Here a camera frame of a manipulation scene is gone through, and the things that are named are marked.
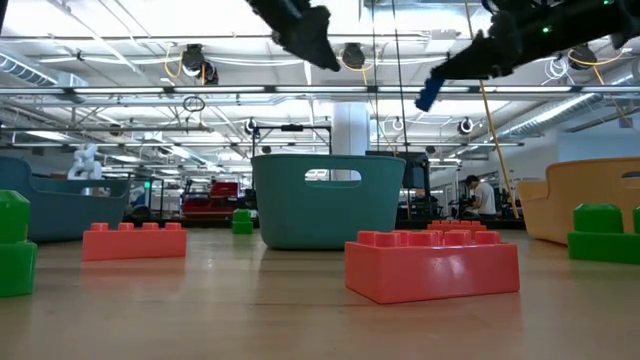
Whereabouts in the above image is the person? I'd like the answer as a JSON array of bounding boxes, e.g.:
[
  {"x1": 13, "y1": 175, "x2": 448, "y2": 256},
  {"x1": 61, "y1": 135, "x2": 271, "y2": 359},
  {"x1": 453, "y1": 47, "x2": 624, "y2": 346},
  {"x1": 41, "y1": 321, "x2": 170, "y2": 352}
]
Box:
[{"x1": 462, "y1": 174, "x2": 498, "y2": 220}]

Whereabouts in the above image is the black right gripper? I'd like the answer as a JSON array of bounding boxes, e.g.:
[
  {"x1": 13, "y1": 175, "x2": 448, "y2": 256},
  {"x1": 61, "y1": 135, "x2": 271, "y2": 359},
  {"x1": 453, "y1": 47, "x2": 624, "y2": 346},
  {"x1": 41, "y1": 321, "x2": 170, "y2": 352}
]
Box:
[{"x1": 430, "y1": 9, "x2": 551, "y2": 81}]

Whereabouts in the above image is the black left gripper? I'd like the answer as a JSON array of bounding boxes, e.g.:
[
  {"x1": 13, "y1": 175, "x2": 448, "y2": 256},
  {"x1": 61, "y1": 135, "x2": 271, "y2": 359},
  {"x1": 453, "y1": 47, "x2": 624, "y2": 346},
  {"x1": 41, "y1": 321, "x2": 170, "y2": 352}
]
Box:
[{"x1": 244, "y1": 0, "x2": 342, "y2": 72}]

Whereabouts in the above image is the white round column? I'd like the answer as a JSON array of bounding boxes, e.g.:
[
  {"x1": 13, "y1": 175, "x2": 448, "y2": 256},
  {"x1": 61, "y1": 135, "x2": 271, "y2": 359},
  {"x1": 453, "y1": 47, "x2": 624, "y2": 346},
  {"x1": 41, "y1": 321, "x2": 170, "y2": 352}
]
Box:
[{"x1": 331, "y1": 102, "x2": 372, "y2": 182}]

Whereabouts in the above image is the yellow plastic bin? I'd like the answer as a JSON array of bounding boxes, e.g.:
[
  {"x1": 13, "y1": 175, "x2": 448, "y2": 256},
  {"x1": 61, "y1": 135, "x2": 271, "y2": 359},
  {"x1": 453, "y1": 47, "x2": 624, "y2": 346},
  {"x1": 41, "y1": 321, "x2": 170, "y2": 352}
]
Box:
[{"x1": 516, "y1": 156, "x2": 640, "y2": 247}]

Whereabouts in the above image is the black camera gantry frame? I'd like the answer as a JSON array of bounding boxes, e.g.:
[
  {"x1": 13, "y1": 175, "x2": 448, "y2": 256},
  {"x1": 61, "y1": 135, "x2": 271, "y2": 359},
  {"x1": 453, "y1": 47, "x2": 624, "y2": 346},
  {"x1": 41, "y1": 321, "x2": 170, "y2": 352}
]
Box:
[{"x1": 251, "y1": 123, "x2": 334, "y2": 157}]

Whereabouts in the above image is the orange toy building block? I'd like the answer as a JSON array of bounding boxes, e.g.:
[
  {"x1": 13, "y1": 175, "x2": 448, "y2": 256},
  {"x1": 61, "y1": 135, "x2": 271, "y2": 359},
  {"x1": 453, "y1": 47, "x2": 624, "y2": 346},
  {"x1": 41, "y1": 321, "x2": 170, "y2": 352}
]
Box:
[
  {"x1": 81, "y1": 221, "x2": 188, "y2": 263},
  {"x1": 344, "y1": 229, "x2": 521, "y2": 305},
  {"x1": 426, "y1": 219, "x2": 488, "y2": 235}
]

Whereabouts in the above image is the red tool cart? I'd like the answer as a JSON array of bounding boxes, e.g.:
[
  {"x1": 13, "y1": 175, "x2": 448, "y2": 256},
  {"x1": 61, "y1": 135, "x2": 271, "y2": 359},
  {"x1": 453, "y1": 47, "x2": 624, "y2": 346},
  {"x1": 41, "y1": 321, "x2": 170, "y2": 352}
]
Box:
[{"x1": 181, "y1": 180, "x2": 241, "y2": 218}]

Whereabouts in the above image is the teal plastic bin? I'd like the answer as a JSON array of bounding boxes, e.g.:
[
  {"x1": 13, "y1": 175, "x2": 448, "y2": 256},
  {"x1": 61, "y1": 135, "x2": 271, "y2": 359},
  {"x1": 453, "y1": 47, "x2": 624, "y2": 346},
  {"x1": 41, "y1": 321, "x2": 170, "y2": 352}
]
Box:
[{"x1": 250, "y1": 153, "x2": 407, "y2": 251}]

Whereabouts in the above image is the blue toy building block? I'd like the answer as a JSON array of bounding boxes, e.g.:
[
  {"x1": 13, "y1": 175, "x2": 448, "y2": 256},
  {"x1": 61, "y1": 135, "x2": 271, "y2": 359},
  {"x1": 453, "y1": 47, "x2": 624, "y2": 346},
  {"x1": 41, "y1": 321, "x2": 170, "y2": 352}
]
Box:
[{"x1": 414, "y1": 76, "x2": 446, "y2": 113}]

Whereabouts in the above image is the green two-stud toy block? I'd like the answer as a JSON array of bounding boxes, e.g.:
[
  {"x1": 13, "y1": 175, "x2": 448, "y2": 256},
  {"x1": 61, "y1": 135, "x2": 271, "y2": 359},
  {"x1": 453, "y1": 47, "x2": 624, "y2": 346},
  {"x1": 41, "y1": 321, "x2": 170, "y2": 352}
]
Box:
[
  {"x1": 231, "y1": 208, "x2": 254, "y2": 236},
  {"x1": 0, "y1": 189, "x2": 39, "y2": 299},
  {"x1": 567, "y1": 202, "x2": 640, "y2": 265}
]

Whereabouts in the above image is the black workstation cart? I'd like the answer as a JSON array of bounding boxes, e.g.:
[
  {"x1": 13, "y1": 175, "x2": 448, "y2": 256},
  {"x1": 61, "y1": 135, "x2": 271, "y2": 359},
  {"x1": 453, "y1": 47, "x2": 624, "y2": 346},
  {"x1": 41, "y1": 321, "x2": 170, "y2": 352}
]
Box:
[{"x1": 364, "y1": 149, "x2": 432, "y2": 221}]

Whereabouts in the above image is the dark blue plastic bin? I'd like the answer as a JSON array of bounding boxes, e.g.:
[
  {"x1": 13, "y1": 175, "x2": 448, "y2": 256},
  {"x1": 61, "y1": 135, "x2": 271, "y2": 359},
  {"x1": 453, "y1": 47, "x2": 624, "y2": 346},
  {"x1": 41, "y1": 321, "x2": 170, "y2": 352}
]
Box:
[{"x1": 0, "y1": 156, "x2": 132, "y2": 244}]

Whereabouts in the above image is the silver ceiling air duct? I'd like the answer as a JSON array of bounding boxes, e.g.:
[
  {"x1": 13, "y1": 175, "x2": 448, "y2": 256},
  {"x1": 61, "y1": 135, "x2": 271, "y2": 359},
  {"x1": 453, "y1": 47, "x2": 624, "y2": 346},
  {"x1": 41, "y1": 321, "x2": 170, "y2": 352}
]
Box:
[
  {"x1": 0, "y1": 52, "x2": 89, "y2": 89},
  {"x1": 499, "y1": 92, "x2": 640, "y2": 139}
]

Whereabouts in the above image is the yellow hanging cable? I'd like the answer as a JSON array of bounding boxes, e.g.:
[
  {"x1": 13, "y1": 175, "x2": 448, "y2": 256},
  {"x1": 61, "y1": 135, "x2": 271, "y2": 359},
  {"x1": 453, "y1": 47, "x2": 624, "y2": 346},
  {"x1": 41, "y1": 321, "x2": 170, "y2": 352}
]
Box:
[{"x1": 477, "y1": 79, "x2": 520, "y2": 220}]

